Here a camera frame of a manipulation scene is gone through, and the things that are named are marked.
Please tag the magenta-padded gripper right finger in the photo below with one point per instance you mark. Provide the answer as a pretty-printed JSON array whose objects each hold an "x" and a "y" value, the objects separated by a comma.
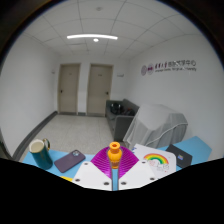
[{"x": 136, "y": 175}]

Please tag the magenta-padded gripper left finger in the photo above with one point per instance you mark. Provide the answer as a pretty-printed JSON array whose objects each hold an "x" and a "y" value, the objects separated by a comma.
[{"x": 90, "y": 175}]

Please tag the white board with rainbow print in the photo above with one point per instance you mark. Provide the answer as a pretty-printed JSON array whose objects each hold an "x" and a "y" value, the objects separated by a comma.
[{"x": 156, "y": 160}]

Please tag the purple smartphone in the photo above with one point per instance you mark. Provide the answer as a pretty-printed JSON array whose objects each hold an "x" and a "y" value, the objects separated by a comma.
[{"x": 69, "y": 160}]

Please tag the black flat box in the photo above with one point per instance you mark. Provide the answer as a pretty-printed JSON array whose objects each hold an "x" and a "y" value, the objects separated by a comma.
[{"x": 180, "y": 156}]

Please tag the furniture under white cover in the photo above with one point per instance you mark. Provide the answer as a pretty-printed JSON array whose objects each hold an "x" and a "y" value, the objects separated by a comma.
[{"x": 156, "y": 126}]

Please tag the grey sofa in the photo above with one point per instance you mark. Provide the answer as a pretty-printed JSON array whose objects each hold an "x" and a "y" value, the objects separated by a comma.
[{"x": 118, "y": 125}]

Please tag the black bag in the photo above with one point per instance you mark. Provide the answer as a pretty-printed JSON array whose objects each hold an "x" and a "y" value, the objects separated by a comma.
[{"x": 116, "y": 108}]

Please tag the beige door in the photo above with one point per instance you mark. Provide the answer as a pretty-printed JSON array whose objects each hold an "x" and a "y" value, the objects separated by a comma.
[
  {"x": 69, "y": 88},
  {"x": 99, "y": 90}
]

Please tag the long ceiling light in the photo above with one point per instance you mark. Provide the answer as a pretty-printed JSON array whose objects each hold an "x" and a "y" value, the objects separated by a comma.
[{"x": 92, "y": 36}]

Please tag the wall sign lettering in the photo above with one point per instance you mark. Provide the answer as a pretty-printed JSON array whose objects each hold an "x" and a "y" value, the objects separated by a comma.
[{"x": 170, "y": 67}]

